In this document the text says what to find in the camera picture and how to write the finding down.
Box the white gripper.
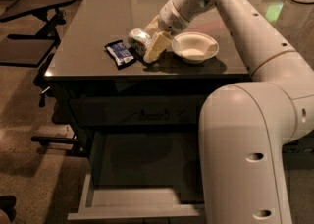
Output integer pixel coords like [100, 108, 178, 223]
[143, 0, 189, 63]

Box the green white 7up can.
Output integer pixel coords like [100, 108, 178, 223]
[128, 28, 151, 56]

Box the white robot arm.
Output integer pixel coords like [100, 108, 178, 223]
[158, 0, 314, 224]

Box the closed grey top drawer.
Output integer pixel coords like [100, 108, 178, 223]
[69, 95, 205, 127]

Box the open grey middle drawer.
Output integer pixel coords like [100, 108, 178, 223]
[68, 132, 206, 224]

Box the white paper bowl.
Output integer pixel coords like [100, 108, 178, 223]
[171, 32, 219, 64]

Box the blue snack bag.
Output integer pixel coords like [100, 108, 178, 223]
[104, 40, 135, 69]

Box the black adjustable side stand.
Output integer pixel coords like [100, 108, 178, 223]
[0, 0, 78, 67]

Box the black drawer handle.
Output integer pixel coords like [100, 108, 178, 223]
[139, 110, 170, 120]

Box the grey desk cabinet frame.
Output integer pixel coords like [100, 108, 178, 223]
[45, 76, 210, 153]

